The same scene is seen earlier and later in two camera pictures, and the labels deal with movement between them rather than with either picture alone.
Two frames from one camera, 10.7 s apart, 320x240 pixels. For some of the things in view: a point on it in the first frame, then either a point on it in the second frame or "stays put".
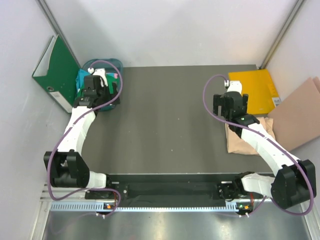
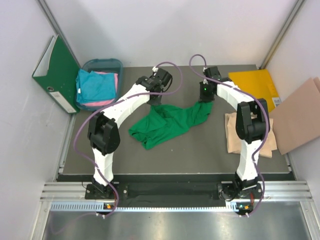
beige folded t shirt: [236, 145] stays put
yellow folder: [263, 96] stays put
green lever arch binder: [56, 72] stays put
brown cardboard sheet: [296, 121] stays put
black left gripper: [104, 87] to [155, 102]
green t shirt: [110, 78] to [165, 122]
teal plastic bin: [110, 65] stays put
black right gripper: [218, 100] to [202, 97]
